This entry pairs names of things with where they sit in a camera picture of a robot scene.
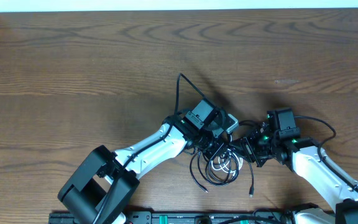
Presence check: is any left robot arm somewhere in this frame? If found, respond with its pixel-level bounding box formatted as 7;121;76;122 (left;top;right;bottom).
58;98;238;223

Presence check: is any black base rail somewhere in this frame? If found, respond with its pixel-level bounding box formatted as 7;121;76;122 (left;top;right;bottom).
48;210;295;224

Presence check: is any white cable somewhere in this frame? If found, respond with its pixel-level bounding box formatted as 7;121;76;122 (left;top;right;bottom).
209;149;244;174

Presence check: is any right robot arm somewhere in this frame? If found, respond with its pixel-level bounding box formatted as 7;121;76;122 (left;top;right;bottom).
230;108;358;223

